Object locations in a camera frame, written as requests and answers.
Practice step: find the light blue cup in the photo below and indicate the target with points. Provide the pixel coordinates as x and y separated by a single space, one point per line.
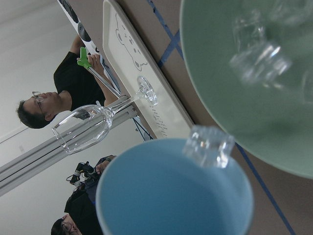
153 189

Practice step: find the green bowl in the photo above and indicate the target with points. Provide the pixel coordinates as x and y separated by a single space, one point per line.
251 63

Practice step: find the cream bear tray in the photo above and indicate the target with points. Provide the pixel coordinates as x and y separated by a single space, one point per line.
130 59

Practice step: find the wine glass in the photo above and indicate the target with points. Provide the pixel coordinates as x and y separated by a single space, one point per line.
89 124

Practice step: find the seated person black shirt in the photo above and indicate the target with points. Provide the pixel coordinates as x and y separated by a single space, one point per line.
75 86

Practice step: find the long reacher grabber stick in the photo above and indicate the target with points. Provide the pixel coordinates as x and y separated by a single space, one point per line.
83 61

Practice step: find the standing person blue shirt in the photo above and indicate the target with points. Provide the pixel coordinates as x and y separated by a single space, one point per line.
81 217

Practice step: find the aluminium frame post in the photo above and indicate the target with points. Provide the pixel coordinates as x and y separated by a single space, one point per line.
30 163

